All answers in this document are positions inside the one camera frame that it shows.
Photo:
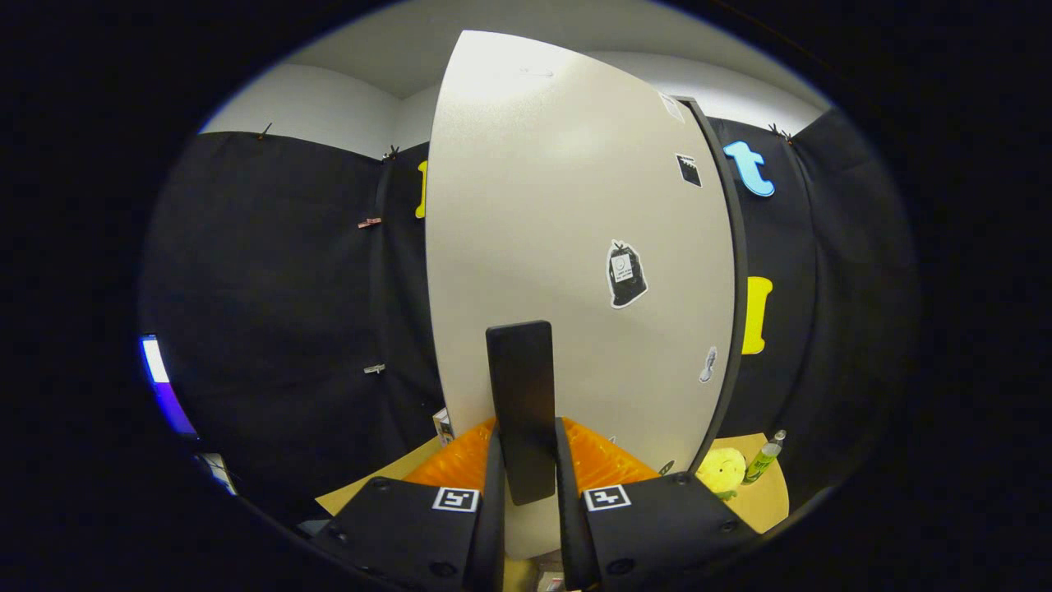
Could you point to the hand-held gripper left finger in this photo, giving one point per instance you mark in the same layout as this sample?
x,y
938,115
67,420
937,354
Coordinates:
x,y
411,526

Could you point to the blue book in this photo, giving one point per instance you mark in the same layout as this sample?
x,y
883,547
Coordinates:
x,y
444,426

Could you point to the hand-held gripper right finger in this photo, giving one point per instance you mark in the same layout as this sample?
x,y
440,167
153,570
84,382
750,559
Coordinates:
x,y
657,526

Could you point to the green plastic bottle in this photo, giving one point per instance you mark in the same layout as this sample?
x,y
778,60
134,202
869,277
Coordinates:
x,y
763,464

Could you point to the grey shoe cabinet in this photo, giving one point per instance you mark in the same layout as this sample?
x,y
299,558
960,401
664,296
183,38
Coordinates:
x,y
738,247

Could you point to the black backdrop cloth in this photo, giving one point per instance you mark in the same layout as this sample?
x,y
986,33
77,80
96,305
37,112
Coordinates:
x,y
271,271

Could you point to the yellow plush toy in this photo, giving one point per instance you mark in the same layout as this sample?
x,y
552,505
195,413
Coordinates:
x,y
721,471

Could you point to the bright glowing panel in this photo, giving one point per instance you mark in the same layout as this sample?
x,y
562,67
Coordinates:
x,y
160,370

